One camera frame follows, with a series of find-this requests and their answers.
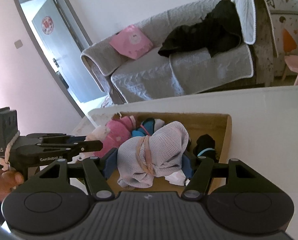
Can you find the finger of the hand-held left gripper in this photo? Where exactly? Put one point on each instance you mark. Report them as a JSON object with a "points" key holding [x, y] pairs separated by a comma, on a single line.
{"points": [[56, 137], [89, 145]]}

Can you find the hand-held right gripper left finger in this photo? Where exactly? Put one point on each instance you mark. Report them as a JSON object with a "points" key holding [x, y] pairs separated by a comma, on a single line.
{"points": [[110, 165]]}

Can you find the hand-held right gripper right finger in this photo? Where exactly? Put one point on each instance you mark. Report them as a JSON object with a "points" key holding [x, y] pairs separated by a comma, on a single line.
{"points": [[190, 166]]}

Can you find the white pink sock bundle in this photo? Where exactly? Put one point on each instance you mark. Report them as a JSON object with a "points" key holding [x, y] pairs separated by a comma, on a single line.
{"points": [[99, 132]]}

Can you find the black sock with blue band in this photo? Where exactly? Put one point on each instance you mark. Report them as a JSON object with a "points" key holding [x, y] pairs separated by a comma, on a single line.
{"points": [[205, 142]]}

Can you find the pink dotted sock bundle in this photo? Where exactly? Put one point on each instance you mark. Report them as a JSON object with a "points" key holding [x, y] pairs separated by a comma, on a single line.
{"points": [[119, 135]]}

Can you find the lavender sock bundle with band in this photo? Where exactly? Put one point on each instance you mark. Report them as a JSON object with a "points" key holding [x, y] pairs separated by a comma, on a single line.
{"points": [[164, 145]]}

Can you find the cardboard box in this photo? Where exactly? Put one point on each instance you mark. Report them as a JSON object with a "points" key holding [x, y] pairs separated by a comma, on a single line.
{"points": [[201, 122]]}

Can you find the blue sock bundle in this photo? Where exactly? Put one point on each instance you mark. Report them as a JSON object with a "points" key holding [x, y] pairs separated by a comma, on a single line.
{"points": [[145, 127]]}

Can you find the white desktop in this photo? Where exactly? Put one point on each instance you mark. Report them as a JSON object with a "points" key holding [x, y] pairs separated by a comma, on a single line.
{"points": [[264, 130]]}

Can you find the person's left hand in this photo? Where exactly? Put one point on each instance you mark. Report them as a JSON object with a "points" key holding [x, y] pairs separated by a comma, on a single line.
{"points": [[3, 182]]}

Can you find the grey quilted sofa cover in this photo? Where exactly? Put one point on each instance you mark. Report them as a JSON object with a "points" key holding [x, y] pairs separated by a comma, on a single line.
{"points": [[189, 75]]}

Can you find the grey door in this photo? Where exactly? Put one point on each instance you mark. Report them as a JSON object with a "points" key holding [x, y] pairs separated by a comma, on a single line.
{"points": [[64, 42]]}

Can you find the red round door sticker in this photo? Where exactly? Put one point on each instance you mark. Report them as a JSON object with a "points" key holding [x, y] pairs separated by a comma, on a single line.
{"points": [[48, 25]]}

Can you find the pink cushion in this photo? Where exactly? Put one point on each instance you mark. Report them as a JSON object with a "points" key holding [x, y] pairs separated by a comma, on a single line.
{"points": [[131, 42]]}

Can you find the black clothes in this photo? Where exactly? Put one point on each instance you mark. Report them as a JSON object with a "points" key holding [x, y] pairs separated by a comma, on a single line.
{"points": [[201, 35]]}

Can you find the grey sofa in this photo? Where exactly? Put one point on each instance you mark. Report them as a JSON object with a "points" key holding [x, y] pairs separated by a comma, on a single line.
{"points": [[263, 30]]}

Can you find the white quilted armrest cover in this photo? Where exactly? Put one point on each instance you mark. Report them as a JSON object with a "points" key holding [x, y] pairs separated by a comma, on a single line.
{"points": [[244, 15]]}

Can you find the wall light switch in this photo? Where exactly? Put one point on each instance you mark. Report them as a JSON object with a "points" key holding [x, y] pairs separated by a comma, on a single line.
{"points": [[18, 44]]}

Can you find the floral wall poster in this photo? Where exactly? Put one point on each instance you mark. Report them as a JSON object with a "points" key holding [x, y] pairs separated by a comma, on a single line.
{"points": [[291, 25]]}

